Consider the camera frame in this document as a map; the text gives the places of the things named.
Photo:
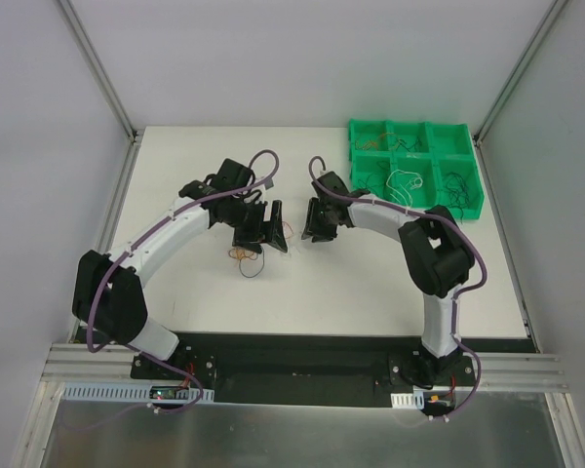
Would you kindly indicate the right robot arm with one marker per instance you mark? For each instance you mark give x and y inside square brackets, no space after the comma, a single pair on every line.
[437,256]

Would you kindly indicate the green compartment bin tray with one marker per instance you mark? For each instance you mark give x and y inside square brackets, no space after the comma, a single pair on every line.
[417,165]

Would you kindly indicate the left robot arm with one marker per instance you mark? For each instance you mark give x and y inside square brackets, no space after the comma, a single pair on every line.
[108,296]

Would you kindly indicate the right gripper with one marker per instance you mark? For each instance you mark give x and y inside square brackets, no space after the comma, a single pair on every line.
[323,217]

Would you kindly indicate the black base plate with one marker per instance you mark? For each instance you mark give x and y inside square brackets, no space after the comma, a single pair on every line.
[310,370]

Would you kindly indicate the white cable duct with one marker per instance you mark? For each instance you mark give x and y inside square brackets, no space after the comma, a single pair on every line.
[135,393]
[413,400]

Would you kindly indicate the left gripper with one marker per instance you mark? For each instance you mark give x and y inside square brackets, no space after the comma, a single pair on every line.
[256,224]

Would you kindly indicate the left white cable duct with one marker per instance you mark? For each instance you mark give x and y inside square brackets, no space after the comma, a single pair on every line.
[135,393]

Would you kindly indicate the right white cable duct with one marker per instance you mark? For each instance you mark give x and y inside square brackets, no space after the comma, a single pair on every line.
[413,400]

